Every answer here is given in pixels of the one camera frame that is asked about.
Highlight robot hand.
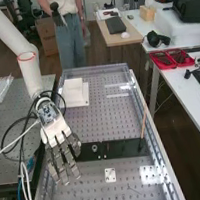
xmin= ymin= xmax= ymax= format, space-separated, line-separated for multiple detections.
xmin=33 ymin=96 xmax=87 ymax=189

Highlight small white box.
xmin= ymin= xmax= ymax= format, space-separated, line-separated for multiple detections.
xmin=56 ymin=76 xmax=92 ymax=110

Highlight small white square plate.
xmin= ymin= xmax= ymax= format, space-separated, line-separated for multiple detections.
xmin=103 ymin=167 xmax=117 ymax=183

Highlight black plate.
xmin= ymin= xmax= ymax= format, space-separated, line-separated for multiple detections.
xmin=71 ymin=136 xmax=153 ymax=164

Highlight clear box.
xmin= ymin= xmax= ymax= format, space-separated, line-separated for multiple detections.
xmin=15 ymin=57 xmax=188 ymax=200

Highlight thin stick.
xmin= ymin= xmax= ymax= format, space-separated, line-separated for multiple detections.
xmin=132 ymin=106 xmax=152 ymax=152

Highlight cardboard box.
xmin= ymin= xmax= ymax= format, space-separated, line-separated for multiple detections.
xmin=33 ymin=15 xmax=61 ymax=58

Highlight person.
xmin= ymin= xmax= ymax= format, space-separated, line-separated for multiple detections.
xmin=36 ymin=0 xmax=94 ymax=74

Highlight wooden desk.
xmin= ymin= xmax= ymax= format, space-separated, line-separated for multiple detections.
xmin=94 ymin=11 xmax=154 ymax=99

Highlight white mouse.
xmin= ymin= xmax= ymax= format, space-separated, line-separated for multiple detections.
xmin=120 ymin=31 xmax=131 ymax=40

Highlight black laptop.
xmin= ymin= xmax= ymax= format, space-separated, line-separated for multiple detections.
xmin=104 ymin=15 xmax=129 ymax=36

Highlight black office chair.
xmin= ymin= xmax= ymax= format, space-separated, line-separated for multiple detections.
xmin=3 ymin=0 xmax=38 ymax=36

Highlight red tray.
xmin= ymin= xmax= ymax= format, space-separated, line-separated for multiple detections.
xmin=148 ymin=48 xmax=179 ymax=72
xmin=167 ymin=45 xmax=197 ymax=69

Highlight white desk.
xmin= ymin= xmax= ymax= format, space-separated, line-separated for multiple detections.
xmin=121 ymin=0 xmax=200 ymax=170

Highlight black headphones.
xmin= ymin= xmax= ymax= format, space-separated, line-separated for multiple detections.
xmin=145 ymin=28 xmax=172 ymax=49

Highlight wooden tissue box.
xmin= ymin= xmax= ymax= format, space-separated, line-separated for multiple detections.
xmin=138 ymin=2 xmax=157 ymax=24

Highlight black case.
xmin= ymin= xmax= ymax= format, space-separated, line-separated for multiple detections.
xmin=171 ymin=0 xmax=200 ymax=26

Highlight black cable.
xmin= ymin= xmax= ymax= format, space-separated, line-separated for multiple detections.
xmin=0 ymin=87 xmax=74 ymax=173

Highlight white cable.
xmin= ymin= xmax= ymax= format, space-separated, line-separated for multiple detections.
xmin=18 ymin=160 xmax=36 ymax=200
xmin=0 ymin=120 xmax=45 ymax=162

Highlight blue cable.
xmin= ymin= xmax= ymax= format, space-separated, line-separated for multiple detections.
xmin=12 ymin=155 xmax=42 ymax=200

